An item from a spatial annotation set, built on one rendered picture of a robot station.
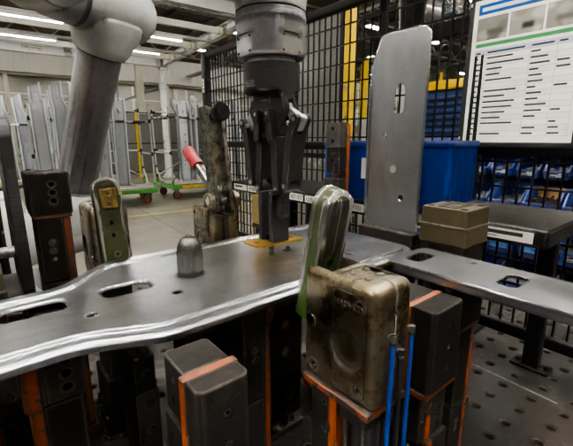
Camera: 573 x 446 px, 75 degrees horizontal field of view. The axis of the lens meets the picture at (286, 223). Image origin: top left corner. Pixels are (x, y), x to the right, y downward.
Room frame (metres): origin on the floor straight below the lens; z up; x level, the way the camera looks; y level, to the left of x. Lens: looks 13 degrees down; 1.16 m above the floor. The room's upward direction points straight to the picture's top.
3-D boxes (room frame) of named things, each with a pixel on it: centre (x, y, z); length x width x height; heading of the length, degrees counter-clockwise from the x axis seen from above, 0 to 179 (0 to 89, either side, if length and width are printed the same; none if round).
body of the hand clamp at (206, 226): (0.65, 0.13, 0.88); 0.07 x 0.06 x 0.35; 39
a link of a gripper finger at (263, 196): (0.53, 0.03, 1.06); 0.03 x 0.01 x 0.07; 129
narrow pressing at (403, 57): (0.68, -0.19, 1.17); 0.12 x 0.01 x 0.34; 39
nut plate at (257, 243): (0.52, 0.02, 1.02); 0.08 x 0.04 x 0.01; 129
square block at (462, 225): (0.59, -0.27, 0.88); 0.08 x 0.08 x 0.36; 39
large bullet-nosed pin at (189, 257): (0.44, 0.12, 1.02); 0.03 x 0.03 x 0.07
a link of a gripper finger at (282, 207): (0.50, 0.00, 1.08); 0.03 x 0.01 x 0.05; 39
